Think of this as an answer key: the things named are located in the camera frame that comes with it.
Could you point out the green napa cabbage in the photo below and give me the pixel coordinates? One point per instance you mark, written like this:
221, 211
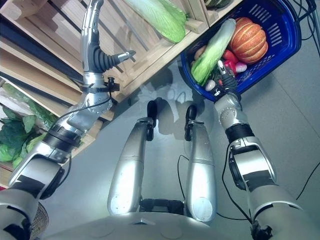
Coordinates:
212, 53
162, 17

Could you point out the robot left arm silver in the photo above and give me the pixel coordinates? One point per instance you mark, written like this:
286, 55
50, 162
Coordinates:
75, 120

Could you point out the robot right leg silver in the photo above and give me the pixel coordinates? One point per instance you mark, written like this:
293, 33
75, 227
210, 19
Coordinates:
201, 170

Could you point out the pink white radish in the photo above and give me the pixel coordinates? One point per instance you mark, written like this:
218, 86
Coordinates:
241, 67

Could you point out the robot foot black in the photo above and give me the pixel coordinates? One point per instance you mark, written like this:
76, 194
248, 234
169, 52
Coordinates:
191, 115
152, 110

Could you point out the robot left foot black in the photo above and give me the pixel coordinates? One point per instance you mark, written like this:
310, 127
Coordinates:
152, 110

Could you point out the robot torso silver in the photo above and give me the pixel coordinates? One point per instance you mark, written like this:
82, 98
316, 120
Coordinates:
150, 227

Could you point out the blue plastic shopping basket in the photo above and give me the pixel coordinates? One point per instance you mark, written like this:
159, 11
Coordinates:
280, 35

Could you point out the robot right arm silver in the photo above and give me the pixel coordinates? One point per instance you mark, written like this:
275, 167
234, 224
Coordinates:
252, 160

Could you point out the red bell pepper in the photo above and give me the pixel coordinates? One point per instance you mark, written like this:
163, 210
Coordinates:
230, 55
228, 67

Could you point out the robot right foot black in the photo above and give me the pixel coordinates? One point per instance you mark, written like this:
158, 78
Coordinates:
191, 115

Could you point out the dark green squash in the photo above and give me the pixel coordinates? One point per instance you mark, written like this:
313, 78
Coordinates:
216, 2

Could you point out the robot leg silver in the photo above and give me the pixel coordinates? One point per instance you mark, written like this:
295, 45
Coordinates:
130, 170
201, 170

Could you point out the small wooden crate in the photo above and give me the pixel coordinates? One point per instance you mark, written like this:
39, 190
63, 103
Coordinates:
212, 13

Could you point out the robot left leg silver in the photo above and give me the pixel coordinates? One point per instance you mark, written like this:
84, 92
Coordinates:
130, 170

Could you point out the large wooden crate shelf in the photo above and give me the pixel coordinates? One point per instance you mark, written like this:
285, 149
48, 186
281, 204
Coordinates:
140, 50

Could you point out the white garlic bulb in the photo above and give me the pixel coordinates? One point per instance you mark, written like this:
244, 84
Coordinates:
210, 85

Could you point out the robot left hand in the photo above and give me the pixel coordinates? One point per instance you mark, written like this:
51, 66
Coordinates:
90, 50

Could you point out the dark green leafy vegetable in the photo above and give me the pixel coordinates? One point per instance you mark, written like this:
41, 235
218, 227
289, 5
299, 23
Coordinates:
15, 132

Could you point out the orange pumpkin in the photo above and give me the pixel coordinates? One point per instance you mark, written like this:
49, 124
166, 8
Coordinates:
250, 40

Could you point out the brown potato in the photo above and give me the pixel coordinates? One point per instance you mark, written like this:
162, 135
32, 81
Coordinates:
200, 53

